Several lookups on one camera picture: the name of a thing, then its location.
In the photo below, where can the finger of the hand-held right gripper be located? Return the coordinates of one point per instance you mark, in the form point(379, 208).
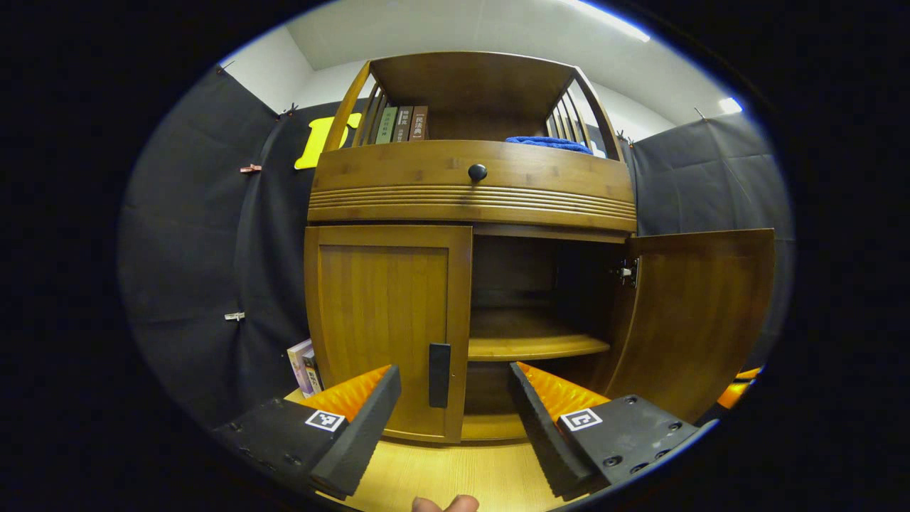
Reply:
point(750, 372)
point(732, 396)

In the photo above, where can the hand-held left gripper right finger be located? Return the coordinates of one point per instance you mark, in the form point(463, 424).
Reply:
point(540, 434)

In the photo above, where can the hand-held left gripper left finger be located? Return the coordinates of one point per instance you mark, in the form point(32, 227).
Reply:
point(362, 434)

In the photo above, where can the wooden shoe cabinet door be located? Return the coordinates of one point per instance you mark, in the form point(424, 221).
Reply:
point(697, 320)
point(384, 313)

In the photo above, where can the wooden double-door shoe cabinet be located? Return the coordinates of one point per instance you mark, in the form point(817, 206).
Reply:
point(483, 85)

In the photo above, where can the wooden inner cabinet shelf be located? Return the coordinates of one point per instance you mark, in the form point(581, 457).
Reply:
point(526, 345)

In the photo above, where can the metal door hinge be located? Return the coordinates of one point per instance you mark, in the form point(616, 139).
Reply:
point(627, 272)

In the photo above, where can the wooden cabinet drawer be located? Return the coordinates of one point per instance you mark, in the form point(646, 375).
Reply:
point(398, 178)

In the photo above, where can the dark spine book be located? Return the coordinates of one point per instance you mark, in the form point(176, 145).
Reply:
point(313, 373)

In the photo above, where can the pale purple book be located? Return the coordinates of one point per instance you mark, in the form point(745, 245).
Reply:
point(298, 366)

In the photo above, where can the black backdrop cloth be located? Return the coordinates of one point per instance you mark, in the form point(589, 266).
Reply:
point(192, 249)
point(711, 178)

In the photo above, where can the small ceiling light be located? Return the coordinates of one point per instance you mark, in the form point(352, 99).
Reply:
point(730, 105)

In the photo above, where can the black round drawer knob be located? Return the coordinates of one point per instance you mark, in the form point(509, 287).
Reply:
point(477, 172)

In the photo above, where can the blue cloth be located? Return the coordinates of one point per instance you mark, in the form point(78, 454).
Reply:
point(547, 144)

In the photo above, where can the grey book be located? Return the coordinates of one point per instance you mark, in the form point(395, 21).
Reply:
point(402, 124)

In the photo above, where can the brown book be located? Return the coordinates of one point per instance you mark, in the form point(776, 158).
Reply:
point(419, 124)

